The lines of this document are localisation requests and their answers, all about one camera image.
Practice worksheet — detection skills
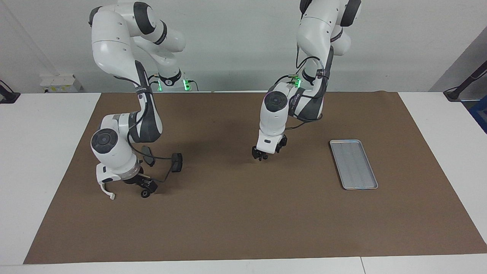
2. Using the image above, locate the silver metal tray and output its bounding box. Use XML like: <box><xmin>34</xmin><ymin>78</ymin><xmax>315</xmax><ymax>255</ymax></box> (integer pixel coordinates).
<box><xmin>329</xmin><ymin>139</ymin><xmax>379</xmax><ymax>190</ymax></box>

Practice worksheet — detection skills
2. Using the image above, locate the long curved brake pad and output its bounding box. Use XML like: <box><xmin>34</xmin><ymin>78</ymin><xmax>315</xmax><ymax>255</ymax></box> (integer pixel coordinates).
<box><xmin>142</xmin><ymin>146</ymin><xmax>156</xmax><ymax>167</ymax></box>

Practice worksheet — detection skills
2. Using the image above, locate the brown table mat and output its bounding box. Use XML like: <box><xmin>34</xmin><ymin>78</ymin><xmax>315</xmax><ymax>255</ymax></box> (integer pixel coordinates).
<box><xmin>23</xmin><ymin>91</ymin><xmax>487</xmax><ymax>265</ymax></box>

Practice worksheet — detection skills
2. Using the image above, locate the black clamp stand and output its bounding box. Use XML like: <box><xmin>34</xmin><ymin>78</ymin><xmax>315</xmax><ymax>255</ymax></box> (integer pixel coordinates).
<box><xmin>0</xmin><ymin>80</ymin><xmax>20</xmax><ymax>104</ymax></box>

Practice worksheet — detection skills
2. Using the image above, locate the black angled stand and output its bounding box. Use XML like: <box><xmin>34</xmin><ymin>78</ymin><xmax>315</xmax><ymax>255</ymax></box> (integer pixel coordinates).
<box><xmin>443</xmin><ymin>61</ymin><xmax>487</xmax><ymax>102</ymax></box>

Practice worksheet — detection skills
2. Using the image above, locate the blue box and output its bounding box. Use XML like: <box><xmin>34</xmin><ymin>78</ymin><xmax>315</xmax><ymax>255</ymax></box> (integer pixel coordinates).
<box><xmin>469</xmin><ymin>95</ymin><xmax>487</xmax><ymax>134</ymax></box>

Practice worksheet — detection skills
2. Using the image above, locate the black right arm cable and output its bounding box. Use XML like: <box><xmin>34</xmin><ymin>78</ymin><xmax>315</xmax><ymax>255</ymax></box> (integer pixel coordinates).
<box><xmin>127</xmin><ymin>129</ymin><xmax>179</xmax><ymax>183</ymax></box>

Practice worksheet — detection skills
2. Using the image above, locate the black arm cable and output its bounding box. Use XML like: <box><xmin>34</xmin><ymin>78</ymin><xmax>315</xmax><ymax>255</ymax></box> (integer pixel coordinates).
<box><xmin>127</xmin><ymin>129</ymin><xmax>179</xmax><ymax>183</ymax></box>
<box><xmin>283</xmin><ymin>42</ymin><xmax>329</xmax><ymax>122</ymax></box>

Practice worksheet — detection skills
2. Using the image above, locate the white half-ring bracket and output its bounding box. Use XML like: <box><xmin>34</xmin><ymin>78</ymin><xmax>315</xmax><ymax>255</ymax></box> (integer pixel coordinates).
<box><xmin>98</xmin><ymin>183</ymin><xmax>115</xmax><ymax>201</ymax></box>

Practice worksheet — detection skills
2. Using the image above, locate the black base cable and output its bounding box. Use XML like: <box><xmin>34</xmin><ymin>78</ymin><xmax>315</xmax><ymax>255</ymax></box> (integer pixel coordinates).
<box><xmin>275</xmin><ymin>73</ymin><xmax>301</xmax><ymax>90</ymax></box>

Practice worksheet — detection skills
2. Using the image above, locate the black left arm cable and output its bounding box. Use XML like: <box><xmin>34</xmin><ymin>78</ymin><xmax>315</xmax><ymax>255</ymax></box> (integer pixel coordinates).
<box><xmin>283</xmin><ymin>42</ymin><xmax>329</xmax><ymax>122</ymax></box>

